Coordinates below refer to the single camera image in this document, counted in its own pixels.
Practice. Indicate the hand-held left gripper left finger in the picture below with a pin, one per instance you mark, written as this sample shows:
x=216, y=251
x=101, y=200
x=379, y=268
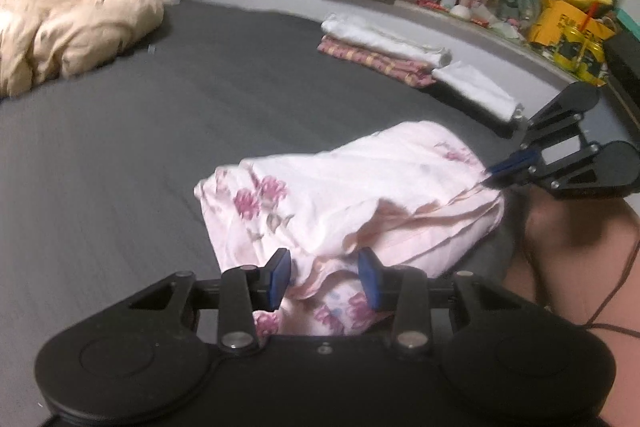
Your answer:
x=280, y=278

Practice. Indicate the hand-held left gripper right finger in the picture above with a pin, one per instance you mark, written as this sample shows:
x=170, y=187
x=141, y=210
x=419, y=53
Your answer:
x=368, y=279

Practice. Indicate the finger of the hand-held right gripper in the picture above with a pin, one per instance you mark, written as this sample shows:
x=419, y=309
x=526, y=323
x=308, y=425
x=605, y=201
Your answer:
x=565, y=177
x=545, y=129

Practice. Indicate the pink floral pajamas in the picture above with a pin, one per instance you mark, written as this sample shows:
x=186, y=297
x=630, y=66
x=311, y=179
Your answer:
x=340, y=197

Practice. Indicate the person's leg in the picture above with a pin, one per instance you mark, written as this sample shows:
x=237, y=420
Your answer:
x=565, y=252

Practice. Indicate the small folded white towel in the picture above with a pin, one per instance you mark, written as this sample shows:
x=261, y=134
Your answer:
x=475, y=89

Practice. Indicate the yellow black printed carton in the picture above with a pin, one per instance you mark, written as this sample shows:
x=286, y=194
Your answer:
x=570, y=37

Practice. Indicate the black box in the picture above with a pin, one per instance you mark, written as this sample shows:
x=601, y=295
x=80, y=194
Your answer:
x=625, y=54

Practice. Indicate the folded pink plaid cloth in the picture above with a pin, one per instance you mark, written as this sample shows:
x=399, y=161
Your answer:
x=380, y=62

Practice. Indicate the folded white cloth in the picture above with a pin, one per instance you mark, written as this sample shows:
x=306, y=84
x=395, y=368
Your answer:
x=380, y=34

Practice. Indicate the bed with grey sheet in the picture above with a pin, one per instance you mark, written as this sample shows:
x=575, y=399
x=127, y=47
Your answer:
x=175, y=117

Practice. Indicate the beige patterned duvet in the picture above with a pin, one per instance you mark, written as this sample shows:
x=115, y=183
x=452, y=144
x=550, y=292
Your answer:
x=75, y=22

